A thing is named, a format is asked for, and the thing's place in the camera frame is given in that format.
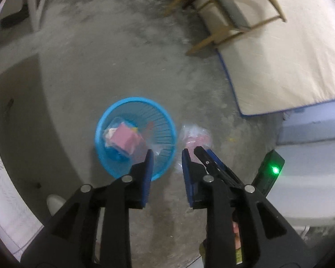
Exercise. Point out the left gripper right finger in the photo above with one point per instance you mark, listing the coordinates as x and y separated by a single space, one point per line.
243 228

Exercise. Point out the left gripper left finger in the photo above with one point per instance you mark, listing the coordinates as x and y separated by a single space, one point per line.
92 228

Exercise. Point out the clear bag pink trash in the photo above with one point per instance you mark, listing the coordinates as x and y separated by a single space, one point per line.
192 136

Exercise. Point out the blue plastic trash basket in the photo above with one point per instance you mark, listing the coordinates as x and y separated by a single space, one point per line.
153 123

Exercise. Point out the white shoe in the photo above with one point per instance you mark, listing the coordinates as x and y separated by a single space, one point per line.
54 203

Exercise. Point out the black device green light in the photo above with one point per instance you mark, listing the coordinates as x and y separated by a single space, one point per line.
268 172

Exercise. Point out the pink box in basket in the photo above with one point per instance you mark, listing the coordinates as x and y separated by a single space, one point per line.
122 137

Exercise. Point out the white mattress blue edge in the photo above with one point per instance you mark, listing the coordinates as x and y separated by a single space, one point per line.
283 64

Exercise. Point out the wooden chair dark seat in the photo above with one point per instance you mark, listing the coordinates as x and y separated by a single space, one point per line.
237 24

